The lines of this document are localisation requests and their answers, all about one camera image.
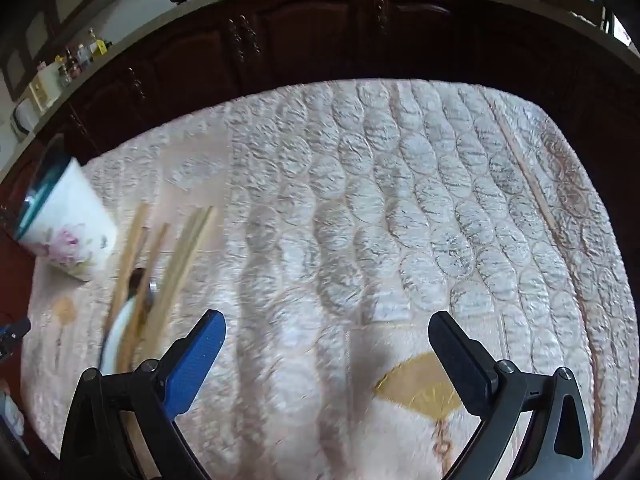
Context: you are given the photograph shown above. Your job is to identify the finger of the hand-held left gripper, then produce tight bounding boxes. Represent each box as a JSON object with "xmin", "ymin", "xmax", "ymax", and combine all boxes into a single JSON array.
[{"xmin": 0, "ymin": 317, "xmax": 32, "ymax": 358}]

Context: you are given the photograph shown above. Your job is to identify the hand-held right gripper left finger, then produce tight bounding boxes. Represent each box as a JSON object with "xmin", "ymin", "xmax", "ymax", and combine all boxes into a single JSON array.
[{"xmin": 59, "ymin": 309, "xmax": 227, "ymax": 480}]

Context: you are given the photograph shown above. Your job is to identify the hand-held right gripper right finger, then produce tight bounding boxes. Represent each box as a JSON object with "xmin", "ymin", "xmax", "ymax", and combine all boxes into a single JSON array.
[{"xmin": 428, "ymin": 310, "xmax": 596, "ymax": 480}]

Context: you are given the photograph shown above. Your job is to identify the white ceramic spoon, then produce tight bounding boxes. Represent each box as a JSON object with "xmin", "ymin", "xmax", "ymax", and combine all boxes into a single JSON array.
[{"xmin": 100, "ymin": 294, "xmax": 148, "ymax": 376}]

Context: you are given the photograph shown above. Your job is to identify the metal spoon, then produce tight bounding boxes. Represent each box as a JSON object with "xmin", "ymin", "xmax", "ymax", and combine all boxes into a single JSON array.
[{"xmin": 126, "ymin": 268, "xmax": 148, "ymax": 307}]

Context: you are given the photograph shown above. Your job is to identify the light bamboo chopstick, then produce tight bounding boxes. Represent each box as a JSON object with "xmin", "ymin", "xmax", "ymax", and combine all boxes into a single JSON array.
[
  {"xmin": 155, "ymin": 205, "xmax": 222, "ymax": 336},
  {"xmin": 106, "ymin": 202, "xmax": 152, "ymax": 331},
  {"xmin": 147, "ymin": 207, "xmax": 208, "ymax": 333}
]

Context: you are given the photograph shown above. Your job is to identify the white floral cup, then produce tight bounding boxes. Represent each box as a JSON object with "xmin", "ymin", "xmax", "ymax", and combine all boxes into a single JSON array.
[{"xmin": 12, "ymin": 134, "xmax": 118, "ymax": 281}]

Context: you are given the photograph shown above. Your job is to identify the quilted pale pink tablecloth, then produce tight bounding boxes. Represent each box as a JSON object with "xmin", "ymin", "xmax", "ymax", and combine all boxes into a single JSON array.
[{"xmin": 20, "ymin": 77, "xmax": 636, "ymax": 480}]

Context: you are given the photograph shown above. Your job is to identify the cream countertop appliance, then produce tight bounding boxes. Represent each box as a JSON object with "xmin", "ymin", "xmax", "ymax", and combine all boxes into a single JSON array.
[{"xmin": 27, "ymin": 67, "xmax": 60, "ymax": 111}]

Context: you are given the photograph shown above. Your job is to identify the row of condiment bottles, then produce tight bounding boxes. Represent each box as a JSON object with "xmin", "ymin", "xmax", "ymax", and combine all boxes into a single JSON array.
[{"xmin": 52, "ymin": 27, "xmax": 108, "ymax": 88}]

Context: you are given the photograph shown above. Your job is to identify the wooden upper cabinet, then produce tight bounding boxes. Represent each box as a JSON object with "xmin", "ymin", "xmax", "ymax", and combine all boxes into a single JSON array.
[{"xmin": 0, "ymin": 0, "xmax": 126, "ymax": 103}]

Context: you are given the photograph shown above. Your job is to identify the dark wooden base cabinets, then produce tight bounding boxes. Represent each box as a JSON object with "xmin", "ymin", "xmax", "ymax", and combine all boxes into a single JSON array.
[{"xmin": 0, "ymin": 0, "xmax": 640, "ymax": 241}]

